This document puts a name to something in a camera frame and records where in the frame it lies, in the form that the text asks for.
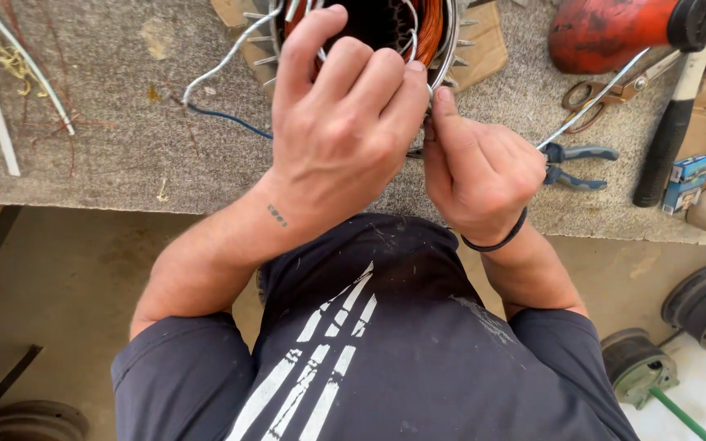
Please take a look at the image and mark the person's left hand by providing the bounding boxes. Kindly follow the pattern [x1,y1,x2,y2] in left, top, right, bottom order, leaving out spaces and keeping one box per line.
[265,5,431,243]

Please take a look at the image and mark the grey green motor part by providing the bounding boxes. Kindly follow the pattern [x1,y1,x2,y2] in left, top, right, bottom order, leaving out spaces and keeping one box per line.
[601,327,680,410]

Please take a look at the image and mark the grey metal wheel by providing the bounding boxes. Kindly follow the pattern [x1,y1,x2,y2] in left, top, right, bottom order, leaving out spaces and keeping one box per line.
[0,400,90,441]

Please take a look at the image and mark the black grip tool handle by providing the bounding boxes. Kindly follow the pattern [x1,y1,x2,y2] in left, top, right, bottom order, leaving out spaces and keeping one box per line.
[633,43,706,208]

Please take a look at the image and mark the brown cardboard piece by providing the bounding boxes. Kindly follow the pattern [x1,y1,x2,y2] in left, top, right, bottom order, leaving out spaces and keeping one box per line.
[211,0,509,93]

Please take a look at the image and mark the grey carpet mat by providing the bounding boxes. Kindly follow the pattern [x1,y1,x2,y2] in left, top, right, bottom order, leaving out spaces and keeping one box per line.
[0,0,706,249]

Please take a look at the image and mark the red wire scraps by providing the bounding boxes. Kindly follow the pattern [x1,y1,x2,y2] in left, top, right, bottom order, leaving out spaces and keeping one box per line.
[0,0,115,178]

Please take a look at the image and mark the rusty metal scissors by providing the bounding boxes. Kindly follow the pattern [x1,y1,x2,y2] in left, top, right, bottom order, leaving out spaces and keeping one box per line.
[561,50,685,134]

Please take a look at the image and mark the orange and black power tool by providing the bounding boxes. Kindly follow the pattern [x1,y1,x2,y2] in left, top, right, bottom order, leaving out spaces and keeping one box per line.
[548,0,706,76]

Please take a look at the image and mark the green rod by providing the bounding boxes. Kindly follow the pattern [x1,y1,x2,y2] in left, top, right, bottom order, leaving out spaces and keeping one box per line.
[648,386,706,441]

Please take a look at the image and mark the blue wire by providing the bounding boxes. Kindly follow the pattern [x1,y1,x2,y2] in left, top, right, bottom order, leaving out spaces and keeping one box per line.
[188,103,274,140]

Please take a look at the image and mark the black wristband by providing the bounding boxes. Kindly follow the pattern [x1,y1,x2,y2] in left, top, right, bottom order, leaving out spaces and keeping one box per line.
[460,207,528,253]

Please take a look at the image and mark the long white insulation sleeve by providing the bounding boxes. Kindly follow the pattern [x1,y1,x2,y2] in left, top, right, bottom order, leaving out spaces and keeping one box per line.
[536,48,652,151]

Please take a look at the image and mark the small blue carton box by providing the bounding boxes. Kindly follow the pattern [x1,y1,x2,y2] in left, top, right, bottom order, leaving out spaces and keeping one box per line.
[661,154,706,215]

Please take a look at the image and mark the blue grey handled pliers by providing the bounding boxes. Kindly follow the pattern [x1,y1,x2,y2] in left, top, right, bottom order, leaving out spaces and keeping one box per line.
[407,143,620,191]

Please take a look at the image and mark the dark blue printed t-shirt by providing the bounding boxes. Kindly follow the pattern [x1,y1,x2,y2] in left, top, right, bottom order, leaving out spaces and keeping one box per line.
[111,213,639,441]

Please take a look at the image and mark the white sleeved lead wire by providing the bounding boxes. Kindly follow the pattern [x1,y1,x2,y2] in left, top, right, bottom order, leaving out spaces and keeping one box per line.
[181,0,285,106]

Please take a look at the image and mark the black metal bar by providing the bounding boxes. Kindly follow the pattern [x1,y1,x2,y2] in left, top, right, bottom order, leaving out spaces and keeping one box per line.
[0,344,44,439]

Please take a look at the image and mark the finned motor stator copper windings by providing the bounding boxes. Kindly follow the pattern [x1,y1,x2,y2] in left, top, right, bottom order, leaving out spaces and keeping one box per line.
[244,0,476,93]

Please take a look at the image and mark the yellow wire scraps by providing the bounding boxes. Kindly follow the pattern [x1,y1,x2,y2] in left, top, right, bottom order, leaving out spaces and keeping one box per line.
[0,13,50,99]

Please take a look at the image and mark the person's right hand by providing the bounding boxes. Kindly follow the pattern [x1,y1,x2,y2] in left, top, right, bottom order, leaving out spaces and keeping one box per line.
[422,87,548,247]

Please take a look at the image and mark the white cable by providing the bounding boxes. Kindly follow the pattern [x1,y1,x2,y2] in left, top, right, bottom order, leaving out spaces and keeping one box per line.
[0,0,76,137]

